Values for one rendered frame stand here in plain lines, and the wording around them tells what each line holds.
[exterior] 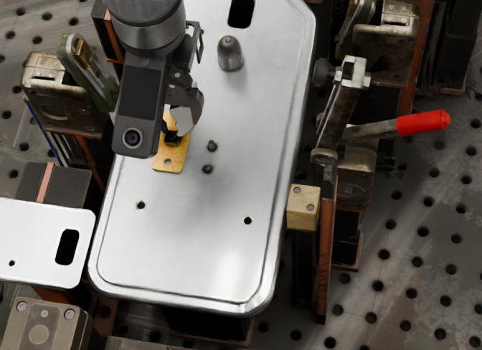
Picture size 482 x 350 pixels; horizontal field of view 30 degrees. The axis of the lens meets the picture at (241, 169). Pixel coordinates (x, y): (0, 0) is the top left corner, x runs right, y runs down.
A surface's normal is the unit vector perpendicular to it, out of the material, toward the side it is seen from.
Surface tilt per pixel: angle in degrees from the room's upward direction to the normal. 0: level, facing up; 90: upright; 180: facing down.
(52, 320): 0
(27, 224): 0
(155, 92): 29
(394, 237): 0
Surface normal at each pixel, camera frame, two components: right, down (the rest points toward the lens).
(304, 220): -0.18, 0.89
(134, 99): -0.18, 0.06
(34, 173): -0.07, -0.43
